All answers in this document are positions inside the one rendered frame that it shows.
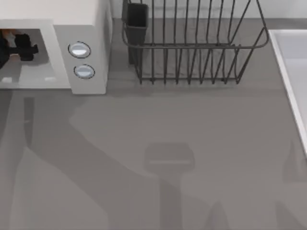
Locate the pale microwave oven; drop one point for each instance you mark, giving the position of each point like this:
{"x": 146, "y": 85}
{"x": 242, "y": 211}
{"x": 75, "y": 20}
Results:
{"x": 98, "y": 14}

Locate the pale grey rounded box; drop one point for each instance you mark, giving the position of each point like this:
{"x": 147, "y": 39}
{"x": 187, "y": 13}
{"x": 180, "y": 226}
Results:
{"x": 11, "y": 38}

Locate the round grey microwave knob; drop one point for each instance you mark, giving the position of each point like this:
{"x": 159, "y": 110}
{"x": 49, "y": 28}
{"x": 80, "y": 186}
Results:
{"x": 84, "y": 71}
{"x": 79, "y": 49}

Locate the dark grey cutlery holder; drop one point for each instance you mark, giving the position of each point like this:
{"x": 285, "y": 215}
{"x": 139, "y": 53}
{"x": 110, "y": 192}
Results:
{"x": 136, "y": 26}

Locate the white sink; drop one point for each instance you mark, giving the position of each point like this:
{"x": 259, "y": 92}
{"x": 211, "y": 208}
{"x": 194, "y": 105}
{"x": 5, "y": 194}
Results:
{"x": 293, "y": 72}

